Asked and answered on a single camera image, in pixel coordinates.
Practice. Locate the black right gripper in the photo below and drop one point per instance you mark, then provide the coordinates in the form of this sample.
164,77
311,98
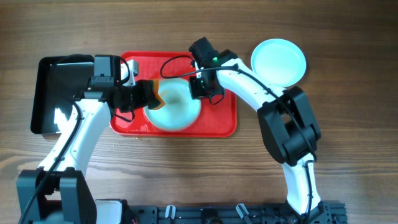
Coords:
195,92

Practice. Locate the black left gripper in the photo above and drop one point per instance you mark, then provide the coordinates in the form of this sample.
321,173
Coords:
144,96

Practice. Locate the orange green sponge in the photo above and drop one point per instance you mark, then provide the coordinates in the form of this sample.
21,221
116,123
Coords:
155,100

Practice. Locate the light blue plate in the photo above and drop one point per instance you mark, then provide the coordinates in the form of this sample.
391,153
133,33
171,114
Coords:
279,61
180,109

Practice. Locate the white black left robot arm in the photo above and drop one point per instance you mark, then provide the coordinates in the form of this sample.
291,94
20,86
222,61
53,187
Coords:
99,88

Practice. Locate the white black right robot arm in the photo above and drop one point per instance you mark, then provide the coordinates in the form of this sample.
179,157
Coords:
288,126

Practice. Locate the red plastic tray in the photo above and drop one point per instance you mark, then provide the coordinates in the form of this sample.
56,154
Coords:
214,121

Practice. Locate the black water basin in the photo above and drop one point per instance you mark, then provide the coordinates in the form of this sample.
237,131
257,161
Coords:
58,80

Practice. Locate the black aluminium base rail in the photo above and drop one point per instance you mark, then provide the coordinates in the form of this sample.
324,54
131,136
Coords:
323,213

